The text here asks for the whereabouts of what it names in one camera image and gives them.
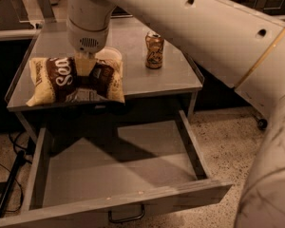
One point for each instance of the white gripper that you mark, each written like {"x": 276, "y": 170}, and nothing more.
{"x": 85, "y": 39}

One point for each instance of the brown chip bag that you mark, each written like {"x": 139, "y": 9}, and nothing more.
{"x": 56, "y": 81}

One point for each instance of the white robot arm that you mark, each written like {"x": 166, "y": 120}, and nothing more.
{"x": 242, "y": 47}

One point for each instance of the grey counter cabinet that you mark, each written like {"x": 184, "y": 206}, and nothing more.
{"x": 179, "y": 74}

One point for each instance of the grey open drawer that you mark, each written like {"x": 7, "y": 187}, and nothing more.
{"x": 83, "y": 168}

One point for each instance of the white paper bowl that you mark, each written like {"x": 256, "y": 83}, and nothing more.
{"x": 109, "y": 53}

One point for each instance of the orange soda can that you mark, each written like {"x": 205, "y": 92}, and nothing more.
{"x": 154, "y": 45}

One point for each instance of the black pole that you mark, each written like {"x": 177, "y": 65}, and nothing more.
{"x": 11, "y": 179}

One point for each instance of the black caster wheel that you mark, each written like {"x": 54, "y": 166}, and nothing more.
{"x": 262, "y": 124}

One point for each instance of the white horizontal rail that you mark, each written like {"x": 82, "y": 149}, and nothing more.
{"x": 28, "y": 34}

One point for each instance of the black drawer handle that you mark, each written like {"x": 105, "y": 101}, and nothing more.
{"x": 126, "y": 213}

